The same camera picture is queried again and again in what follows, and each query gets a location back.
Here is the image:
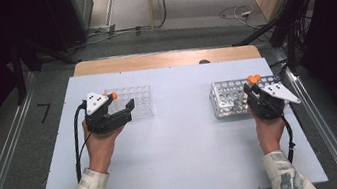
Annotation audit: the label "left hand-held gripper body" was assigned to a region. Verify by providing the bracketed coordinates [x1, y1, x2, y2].
[81, 87, 129, 137]

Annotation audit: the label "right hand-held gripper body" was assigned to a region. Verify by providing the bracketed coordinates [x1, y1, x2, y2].
[243, 79, 304, 123]

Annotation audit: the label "clear plastic tube rack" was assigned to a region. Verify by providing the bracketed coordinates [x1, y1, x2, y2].
[103, 82, 155, 124]

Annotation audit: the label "metal test tube rack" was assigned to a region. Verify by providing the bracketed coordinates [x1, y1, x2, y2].
[207, 71, 293, 121]

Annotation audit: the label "person's right hand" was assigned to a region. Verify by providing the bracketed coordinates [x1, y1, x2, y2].
[248, 102, 292, 156]

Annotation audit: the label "person's left hand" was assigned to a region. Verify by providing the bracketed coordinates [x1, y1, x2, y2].
[80, 113, 131, 177]

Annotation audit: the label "white table board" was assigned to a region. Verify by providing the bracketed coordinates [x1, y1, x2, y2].
[18, 40, 329, 189]

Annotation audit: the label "black tripod stand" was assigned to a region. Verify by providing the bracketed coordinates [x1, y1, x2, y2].
[226, 0, 335, 78]

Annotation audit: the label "black metal stand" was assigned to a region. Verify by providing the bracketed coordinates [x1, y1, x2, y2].
[8, 32, 84, 106]

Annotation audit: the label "dark cabinet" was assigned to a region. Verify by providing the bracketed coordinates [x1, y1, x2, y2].
[44, 0, 102, 54]

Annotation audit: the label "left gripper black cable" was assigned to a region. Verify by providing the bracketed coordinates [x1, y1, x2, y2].
[65, 100, 100, 184]

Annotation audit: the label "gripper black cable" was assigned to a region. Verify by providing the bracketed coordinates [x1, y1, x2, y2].
[65, 100, 100, 184]
[279, 110, 300, 165]

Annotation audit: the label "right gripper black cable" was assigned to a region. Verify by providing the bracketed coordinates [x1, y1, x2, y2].
[279, 110, 300, 165]

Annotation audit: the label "grey floor cables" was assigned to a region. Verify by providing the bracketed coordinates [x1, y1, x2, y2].
[69, 17, 156, 51]

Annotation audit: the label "white coiled cable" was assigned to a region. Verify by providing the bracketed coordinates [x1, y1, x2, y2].
[217, 2, 264, 35]

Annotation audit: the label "black cable bundle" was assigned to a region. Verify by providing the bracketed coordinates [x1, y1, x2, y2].
[288, 0, 320, 51]

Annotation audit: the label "black hanging cable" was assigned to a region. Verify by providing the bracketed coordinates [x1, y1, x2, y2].
[151, 0, 174, 30]

